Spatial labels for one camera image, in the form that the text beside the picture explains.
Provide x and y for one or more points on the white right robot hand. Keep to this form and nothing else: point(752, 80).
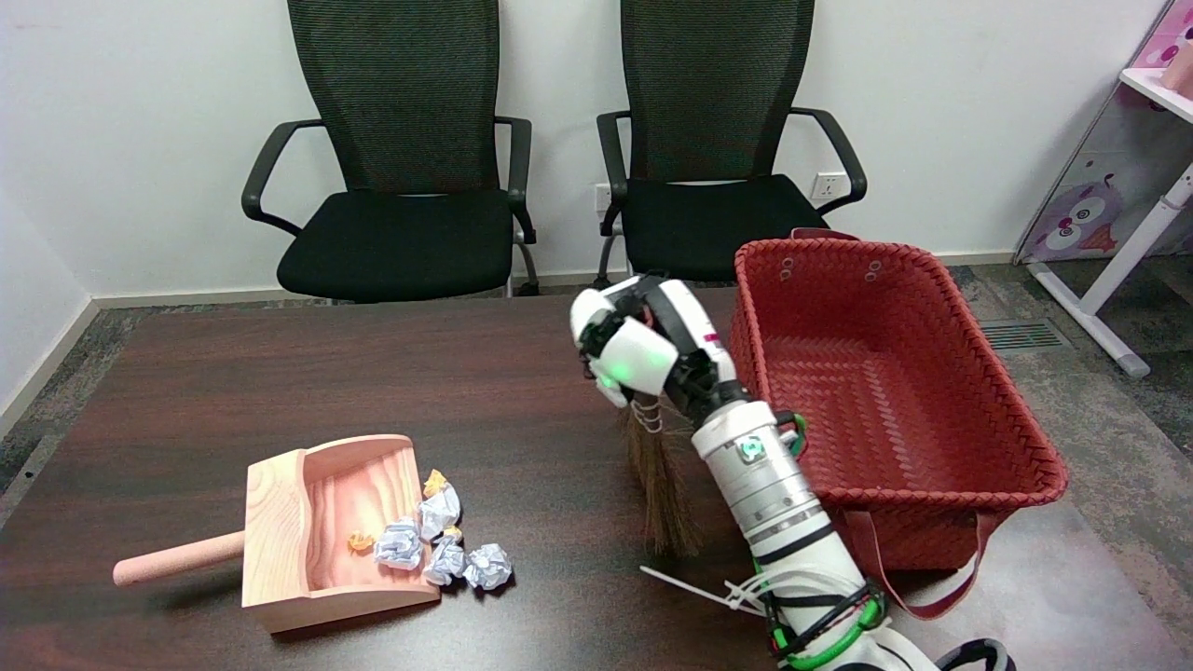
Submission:
point(643, 359)

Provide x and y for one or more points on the small brown bristle broom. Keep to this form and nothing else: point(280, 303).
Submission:
point(662, 494)

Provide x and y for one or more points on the white paper ball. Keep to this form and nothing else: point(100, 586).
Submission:
point(489, 566)
point(438, 510)
point(399, 543)
point(445, 561)

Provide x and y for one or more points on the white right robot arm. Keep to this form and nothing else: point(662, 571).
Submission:
point(764, 485)

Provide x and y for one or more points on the wooden dustpan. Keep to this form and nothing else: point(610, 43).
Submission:
point(280, 540)

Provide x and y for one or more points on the black mesh office chair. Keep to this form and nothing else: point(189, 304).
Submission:
point(401, 242)
point(708, 205)

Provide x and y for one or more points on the white zip tie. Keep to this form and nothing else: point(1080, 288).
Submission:
point(680, 582)

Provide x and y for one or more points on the red woven basket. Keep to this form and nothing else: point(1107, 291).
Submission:
point(895, 373)

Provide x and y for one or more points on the metal floor vent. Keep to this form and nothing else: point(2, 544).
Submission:
point(1025, 334)

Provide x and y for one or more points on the pink owl print panel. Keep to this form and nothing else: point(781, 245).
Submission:
point(1081, 214)

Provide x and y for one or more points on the pink cup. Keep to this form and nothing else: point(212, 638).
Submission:
point(1178, 67)

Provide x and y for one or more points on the white wall socket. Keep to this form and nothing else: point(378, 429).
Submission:
point(603, 196)
point(829, 186)

